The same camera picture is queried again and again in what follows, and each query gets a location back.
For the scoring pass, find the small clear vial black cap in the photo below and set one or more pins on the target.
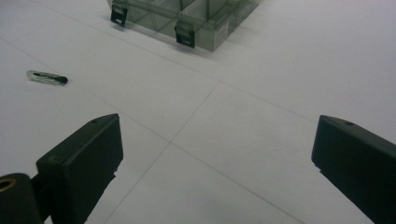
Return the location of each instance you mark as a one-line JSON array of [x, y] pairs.
[[46, 77]]

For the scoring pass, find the clear plastic compartment box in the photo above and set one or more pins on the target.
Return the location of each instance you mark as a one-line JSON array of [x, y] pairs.
[[183, 18]]

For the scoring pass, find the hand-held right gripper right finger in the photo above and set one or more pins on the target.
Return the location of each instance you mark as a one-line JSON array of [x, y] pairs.
[[358, 161]]

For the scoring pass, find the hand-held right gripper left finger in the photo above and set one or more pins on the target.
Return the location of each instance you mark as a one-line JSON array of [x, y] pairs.
[[81, 165]]

